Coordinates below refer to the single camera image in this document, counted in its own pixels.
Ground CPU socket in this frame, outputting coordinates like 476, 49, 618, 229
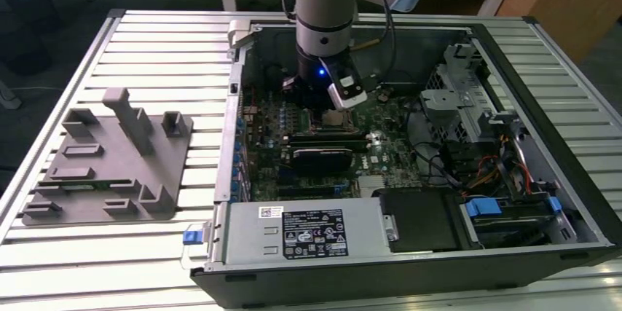
302, 101, 362, 135

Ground grey case latch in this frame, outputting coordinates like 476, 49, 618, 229
227, 19, 255, 49

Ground black graphics card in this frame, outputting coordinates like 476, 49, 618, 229
290, 146, 355, 177

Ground green motherboard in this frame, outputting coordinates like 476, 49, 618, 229
240, 83, 442, 202

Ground grey metal drive cage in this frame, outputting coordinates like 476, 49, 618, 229
418, 43, 510, 144

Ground black expansion slot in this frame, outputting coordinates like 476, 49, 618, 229
278, 185, 342, 198

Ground silver chipset heatsink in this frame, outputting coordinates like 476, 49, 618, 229
356, 175, 386, 196

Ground white barcode sticker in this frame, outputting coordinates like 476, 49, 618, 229
256, 205, 284, 219

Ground grey parts rack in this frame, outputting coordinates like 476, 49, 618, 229
21, 87, 195, 229

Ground black rating label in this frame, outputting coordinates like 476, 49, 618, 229
280, 209, 351, 258

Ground black plastic shroud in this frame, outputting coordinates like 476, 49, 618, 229
378, 186, 483, 253

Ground grey power supply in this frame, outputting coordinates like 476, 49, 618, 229
205, 200, 391, 267

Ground blue disk carrier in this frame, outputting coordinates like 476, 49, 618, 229
463, 197, 503, 219

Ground green RAM stick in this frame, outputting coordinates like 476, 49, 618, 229
60, 181, 113, 191

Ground black PC case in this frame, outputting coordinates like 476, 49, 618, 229
188, 15, 622, 310

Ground black hard disk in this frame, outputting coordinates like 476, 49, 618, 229
470, 212, 555, 250

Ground wooden cabinet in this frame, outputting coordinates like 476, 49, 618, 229
498, 0, 622, 68

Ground grey metal foot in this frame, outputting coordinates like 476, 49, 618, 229
0, 79, 21, 110

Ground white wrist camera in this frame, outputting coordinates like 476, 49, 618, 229
327, 66, 370, 111

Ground black cable brass connector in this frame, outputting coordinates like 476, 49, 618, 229
348, 37, 380, 52

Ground black camera cable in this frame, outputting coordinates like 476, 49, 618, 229
371, 0, 398, 84

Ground yellow power wire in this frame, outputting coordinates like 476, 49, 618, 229
463, 167, 504, 189

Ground red data wire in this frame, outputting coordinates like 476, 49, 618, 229
514, 143, 534, 196

